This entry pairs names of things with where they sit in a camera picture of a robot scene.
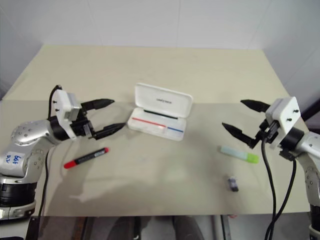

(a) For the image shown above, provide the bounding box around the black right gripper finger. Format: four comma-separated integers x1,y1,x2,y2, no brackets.
221,122,260,149
240,98,273,115

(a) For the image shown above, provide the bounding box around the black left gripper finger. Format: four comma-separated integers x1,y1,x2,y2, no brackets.
93,122,126,140
79,98,116,114

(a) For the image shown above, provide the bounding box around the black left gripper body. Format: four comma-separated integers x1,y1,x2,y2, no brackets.
70,109,97,140

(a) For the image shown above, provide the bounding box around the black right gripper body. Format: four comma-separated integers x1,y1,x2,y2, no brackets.
254,118,280,145

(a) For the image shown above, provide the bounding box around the white open pencil case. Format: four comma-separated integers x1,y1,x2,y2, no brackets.
126,82,194,143

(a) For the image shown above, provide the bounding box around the green capped highlighter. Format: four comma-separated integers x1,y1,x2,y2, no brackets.
219,145,260,165

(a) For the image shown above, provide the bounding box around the red and black marker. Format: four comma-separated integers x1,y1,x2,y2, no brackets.
63,147,110,170

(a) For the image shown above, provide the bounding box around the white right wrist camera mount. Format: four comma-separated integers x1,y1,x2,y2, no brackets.
264,96,301,149

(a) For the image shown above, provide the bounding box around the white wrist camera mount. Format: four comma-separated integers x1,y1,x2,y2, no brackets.
264,96,301,149
53,87,83,140

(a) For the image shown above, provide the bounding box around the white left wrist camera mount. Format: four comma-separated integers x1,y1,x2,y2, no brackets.
53,87,83,140

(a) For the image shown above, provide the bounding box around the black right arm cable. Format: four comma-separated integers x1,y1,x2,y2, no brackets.
260,136,299,240

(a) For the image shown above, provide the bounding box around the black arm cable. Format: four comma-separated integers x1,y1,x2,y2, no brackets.
36,84,64,219
260,136,299,240

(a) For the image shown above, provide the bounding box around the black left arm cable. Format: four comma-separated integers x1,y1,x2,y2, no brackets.
36,84,64,219

